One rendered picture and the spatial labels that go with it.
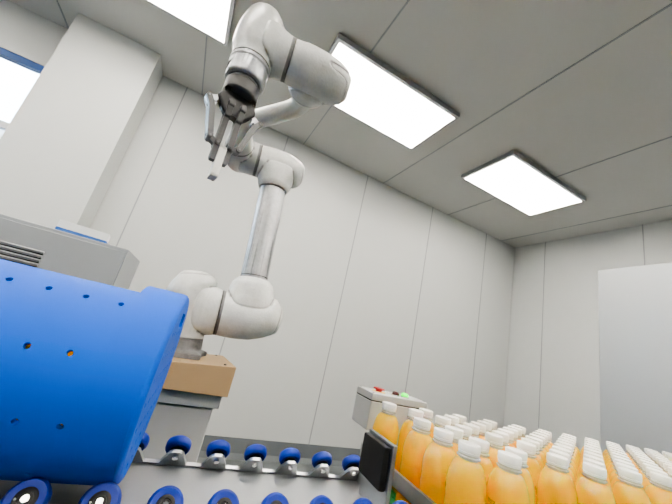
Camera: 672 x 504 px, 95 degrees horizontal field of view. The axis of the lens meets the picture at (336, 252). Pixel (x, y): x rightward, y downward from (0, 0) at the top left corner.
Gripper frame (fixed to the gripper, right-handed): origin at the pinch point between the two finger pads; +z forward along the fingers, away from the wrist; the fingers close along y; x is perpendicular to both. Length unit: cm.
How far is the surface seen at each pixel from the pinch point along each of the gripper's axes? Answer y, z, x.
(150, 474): -6, 58, -3
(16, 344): 15.8, 37.4, 12.3
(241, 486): -21, 59, 3
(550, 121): -243, -183, -24
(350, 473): -46, 58, 5
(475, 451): -52, 44, 30
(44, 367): 12.5, 39.3, 13.6
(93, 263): 19, 16, -146
